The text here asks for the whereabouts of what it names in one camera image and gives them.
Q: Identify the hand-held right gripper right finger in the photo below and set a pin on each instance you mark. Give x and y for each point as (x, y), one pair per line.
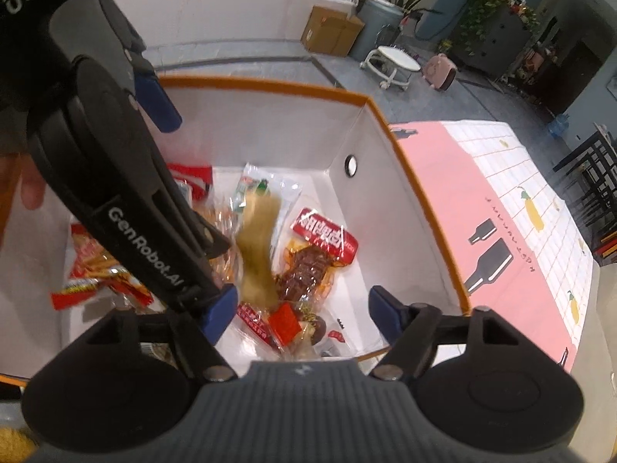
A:
(383, 316)

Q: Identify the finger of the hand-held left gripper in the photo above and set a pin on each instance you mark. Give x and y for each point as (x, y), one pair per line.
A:
(159, 260)
(159, 101)

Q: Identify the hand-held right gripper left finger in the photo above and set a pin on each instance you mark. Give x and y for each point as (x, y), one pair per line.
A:
(221, 320)

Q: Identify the clear red print snack packet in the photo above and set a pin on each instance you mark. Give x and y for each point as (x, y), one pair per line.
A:
(253, 318)

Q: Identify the dark brown snack packet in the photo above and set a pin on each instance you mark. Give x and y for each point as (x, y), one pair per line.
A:
(313, 328)

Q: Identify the clear nut snack packet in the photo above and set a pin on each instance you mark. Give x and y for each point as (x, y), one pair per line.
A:
(224, 222)

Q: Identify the large red snack packet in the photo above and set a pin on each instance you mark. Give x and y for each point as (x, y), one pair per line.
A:
(193, 176)

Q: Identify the red label snack packet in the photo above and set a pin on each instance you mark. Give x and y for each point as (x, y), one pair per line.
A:
(318, 246)

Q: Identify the white plastic snack packet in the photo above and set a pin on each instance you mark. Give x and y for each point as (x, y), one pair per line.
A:
(260, 231)

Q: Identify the orange cardboard box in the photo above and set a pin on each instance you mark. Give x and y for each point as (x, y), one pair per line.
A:
(289, 130)

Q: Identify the person's left hand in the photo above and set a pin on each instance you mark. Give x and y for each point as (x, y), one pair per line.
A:
(26, 183)

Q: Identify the red stick snack packet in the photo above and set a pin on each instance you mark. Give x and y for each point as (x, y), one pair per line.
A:
(89, 260)

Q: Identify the white counter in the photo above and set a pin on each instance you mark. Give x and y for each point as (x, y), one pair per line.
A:
(217, 14)

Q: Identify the pink and white printed tablecloth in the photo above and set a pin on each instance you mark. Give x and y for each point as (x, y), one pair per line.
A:
(443, 193)

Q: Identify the brown cardboard box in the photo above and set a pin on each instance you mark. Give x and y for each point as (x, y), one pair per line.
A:
(328, 31)

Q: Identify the grey trash bin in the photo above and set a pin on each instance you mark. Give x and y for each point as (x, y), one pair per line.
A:
(378, 19)

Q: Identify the yellow fuzzy cloth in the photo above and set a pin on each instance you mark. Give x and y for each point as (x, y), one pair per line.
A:
(14, 446)

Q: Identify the white wheeled stool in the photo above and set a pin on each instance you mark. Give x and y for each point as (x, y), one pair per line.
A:
(395, 58)

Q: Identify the black dining chair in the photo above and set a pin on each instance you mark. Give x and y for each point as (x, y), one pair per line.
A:
(585, 154)
(600, 202)

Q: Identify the pink heater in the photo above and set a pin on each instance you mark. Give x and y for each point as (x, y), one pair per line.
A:
(441, 72)

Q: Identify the blue water bottle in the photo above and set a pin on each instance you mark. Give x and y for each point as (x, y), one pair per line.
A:
(559, 126)

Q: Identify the dark cabinet with plants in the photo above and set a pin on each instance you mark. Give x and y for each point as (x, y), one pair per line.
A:
(501, 38)

